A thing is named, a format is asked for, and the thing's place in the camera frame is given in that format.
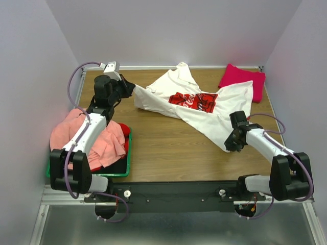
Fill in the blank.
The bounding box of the folded magenta t-shirt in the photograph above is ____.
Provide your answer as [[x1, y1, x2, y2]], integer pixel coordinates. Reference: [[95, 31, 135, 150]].
[[218, 64, 266, 103]]

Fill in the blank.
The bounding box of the aluminium front frame rail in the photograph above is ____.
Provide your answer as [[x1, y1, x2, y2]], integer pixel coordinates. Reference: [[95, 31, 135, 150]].
[[40, 185, 115, 206]]

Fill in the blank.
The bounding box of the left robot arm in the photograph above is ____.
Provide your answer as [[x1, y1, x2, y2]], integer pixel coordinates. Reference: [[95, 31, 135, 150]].
[[50, 74, 135, 202]]

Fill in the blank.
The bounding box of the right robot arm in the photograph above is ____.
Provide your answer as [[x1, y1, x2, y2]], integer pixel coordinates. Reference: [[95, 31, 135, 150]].
[[224, 111, 314, 202]]

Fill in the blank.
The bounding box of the red t-shirt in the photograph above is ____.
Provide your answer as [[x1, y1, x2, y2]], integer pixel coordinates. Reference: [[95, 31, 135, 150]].
[[88, 121, 131, 175]]

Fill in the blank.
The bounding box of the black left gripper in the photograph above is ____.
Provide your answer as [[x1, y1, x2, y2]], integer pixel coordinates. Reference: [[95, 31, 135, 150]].
[[109, 74, 135, 105]]

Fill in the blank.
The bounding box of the salmon pink t-shirt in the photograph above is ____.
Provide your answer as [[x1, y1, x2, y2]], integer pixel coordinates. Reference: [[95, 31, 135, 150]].
[[50, 109, 128, 172]]

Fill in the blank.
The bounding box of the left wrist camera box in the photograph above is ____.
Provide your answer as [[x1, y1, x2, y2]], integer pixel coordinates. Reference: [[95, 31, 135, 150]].
[[103, 61, 121, 81]]

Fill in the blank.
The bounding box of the green plastic bin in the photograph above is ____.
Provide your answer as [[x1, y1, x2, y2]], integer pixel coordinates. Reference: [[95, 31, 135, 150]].
[[50, 121, 131, 176]]

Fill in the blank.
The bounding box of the white printed t-shirt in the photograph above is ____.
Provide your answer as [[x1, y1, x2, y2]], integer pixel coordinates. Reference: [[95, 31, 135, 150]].
[[133, 62, 253, 151]]

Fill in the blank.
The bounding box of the aluminium table edge rail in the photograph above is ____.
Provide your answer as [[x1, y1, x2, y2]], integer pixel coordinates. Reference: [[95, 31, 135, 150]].
[[71, 67, 86, 105]]

